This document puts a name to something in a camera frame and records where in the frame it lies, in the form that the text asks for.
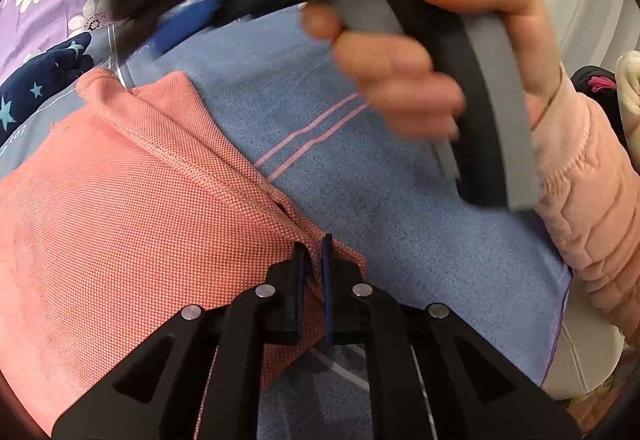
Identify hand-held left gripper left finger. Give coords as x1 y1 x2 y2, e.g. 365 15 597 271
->
52 240 313 440

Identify navy star-print blanket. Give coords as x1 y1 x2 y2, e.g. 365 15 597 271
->
0 31 96 146

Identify cream fluffy blanket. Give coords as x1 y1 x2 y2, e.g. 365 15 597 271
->
612 50 640 156

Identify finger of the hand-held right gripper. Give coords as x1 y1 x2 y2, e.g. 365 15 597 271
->
145 0 231 58

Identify person's right forearm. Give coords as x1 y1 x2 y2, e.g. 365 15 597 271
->
530 63 640 346

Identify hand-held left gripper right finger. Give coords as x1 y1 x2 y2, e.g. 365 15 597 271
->
320 234 581 440

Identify person's right hand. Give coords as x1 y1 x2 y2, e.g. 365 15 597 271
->
300 0 563 143

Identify blue plaid bed sheet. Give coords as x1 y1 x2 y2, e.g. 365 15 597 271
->
0 3 573 440

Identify orange long-sleeved shirt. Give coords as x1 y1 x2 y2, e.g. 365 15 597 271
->
0 68 366 436

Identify dark cloth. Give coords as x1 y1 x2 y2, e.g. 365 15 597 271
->
570 65 621 96

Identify white bed frame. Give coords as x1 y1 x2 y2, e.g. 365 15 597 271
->
542 320 631 401

